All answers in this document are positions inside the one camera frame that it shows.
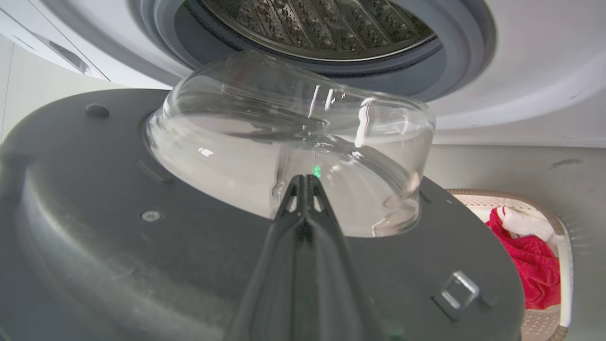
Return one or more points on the white garment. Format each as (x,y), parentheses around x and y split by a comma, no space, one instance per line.
(525,222)

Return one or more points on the red garment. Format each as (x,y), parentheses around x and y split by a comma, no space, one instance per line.
(535,265)

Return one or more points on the white washing machine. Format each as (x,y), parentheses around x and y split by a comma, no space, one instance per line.
(521,71)

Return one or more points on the grey washing machine door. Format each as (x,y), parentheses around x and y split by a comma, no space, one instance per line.
(142,213)

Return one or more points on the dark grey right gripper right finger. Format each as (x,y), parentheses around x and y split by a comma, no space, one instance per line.
(336,284)

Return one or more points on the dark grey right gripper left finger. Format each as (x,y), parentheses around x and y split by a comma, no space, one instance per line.
(274,279)

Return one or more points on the white laundry basket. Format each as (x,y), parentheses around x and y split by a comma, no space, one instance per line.
(563,265)

